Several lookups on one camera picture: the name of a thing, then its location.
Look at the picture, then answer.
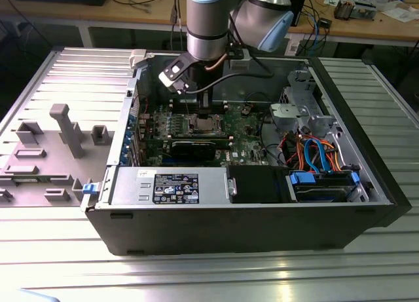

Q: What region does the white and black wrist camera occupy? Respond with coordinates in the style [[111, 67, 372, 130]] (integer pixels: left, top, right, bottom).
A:
[[158, 51, 197, 94]]

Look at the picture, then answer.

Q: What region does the green RAM stick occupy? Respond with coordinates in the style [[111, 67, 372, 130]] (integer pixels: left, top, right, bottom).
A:
[[12, 176, 42, 185]]

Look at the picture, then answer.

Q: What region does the finned cooler heatsink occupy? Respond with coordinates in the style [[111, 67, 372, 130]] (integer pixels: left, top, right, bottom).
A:
[[333, 0, 356, 21]]

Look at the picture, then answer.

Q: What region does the CPU socket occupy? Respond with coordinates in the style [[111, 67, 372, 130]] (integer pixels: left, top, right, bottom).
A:
[[187, 113, 225, 135]]

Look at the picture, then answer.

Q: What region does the blue wire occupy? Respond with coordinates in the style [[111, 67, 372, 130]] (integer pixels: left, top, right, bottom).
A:
[[303, 138, 332, 176]]

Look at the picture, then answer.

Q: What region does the wooden desk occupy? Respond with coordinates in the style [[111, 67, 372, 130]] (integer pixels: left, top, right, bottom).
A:
[[0, 0, 419, 49]]

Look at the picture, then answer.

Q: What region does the black and grey PC case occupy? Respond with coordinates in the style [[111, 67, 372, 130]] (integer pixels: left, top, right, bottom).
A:
[[80, 48, 412, 257]]

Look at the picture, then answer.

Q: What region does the orange wire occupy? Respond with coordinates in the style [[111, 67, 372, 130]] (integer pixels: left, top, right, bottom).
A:
[[294, 134, 343, 172]]

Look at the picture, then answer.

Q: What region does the blue cable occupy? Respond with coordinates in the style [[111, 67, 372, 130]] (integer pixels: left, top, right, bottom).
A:
[[307, 12, 323, 54]]

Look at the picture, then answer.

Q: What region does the black camera cable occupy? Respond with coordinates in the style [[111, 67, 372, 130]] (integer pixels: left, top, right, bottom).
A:
[[179, 51, 274, 94]]

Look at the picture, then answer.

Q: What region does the black upright box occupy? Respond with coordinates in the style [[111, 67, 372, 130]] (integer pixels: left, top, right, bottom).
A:
[[290, 0, 308, 27]]

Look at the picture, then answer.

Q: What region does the white case latch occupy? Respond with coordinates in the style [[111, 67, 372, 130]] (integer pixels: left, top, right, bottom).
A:
[[129, 49, 147, 70]]

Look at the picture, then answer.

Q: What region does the hard disk in blue carrier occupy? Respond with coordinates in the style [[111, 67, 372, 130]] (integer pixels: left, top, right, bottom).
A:
[[287, 170, 361, 204]]

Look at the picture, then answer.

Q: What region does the white grey device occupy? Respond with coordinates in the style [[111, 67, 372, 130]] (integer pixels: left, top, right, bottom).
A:
[[355, 0, 384, 21]]

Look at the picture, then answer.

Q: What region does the grey parts rack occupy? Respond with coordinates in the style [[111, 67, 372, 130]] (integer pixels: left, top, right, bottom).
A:
[[0, 104, 115, 208]]

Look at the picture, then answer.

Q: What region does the green motherboard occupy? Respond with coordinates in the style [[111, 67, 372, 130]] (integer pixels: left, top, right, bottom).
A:
[[136, 100, 274, 168]]

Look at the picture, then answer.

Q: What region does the graphics card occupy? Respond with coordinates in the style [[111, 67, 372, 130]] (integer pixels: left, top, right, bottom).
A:
[[170, 138, 217, 162]]

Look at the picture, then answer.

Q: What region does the metal socket cover frame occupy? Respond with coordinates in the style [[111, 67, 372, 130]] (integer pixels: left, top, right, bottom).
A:
[[191, 114, 224, 134]]

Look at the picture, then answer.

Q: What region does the silver drive cage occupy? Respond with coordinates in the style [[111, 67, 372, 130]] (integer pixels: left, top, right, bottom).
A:
[[268, 69, 340, 142]]

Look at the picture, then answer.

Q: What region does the grey power supply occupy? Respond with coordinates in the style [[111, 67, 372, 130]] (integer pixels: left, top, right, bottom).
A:
[[110, 166, 229, 206]]

